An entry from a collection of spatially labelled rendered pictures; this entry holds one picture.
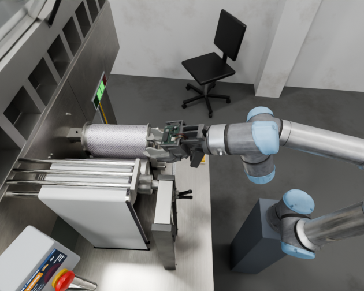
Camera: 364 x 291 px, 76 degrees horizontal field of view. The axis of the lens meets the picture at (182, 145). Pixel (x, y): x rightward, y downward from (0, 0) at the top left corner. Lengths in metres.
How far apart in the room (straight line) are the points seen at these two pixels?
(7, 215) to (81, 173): 0.23
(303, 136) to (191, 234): 0.70
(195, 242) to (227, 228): 1.02
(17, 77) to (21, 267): 0.59
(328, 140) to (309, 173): 1.93
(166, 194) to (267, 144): 0.30
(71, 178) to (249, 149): 0.49
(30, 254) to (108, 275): 0.82
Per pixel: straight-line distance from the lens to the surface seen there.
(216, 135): 0.54
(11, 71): 0.83
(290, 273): 2.21
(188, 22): 2.96
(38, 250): 0.37
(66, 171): 0.73
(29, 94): 0.89
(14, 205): 0.84
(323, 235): 0.95
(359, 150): 0.79
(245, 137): 0.52
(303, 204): 1.09
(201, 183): 1.27
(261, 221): 1.25
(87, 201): 0.70
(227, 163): 2.45
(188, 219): 1.19
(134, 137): 0.94
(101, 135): 0.98
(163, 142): 0.58
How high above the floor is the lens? 2.02
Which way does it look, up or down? 53 degrees down
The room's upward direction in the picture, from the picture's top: straight up
